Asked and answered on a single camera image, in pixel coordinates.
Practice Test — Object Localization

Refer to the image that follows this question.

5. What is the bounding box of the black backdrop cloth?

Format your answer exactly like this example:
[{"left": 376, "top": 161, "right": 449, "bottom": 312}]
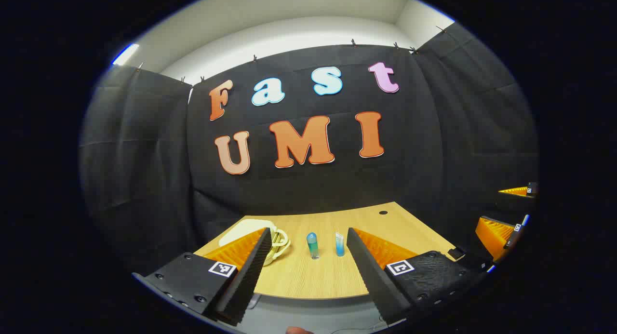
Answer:
[{"left": 80, "top": 23, "right": 539, "bottom": 277}]

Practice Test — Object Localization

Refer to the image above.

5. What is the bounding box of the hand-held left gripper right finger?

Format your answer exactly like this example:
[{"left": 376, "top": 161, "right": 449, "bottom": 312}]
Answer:
[{"left": 347, "top": 227, "right": 493, "bottom": 325}]

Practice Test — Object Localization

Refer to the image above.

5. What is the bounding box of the row of backdrop clips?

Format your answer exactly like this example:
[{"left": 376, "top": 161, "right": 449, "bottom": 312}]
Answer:
[{"left": 136, "top": 26, "right": 446, "bottom": 84}]

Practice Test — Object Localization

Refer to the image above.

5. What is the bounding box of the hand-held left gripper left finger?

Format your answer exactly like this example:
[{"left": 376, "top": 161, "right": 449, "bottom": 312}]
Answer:
[{"left": 133, "top": 227, "right": 273, "bottom": 327}]

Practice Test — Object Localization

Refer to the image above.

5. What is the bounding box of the ceiling light strip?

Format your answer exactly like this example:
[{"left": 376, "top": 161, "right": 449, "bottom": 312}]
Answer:
[{"left": 112, "top": 43, "right": 140, "bottom": 66}]

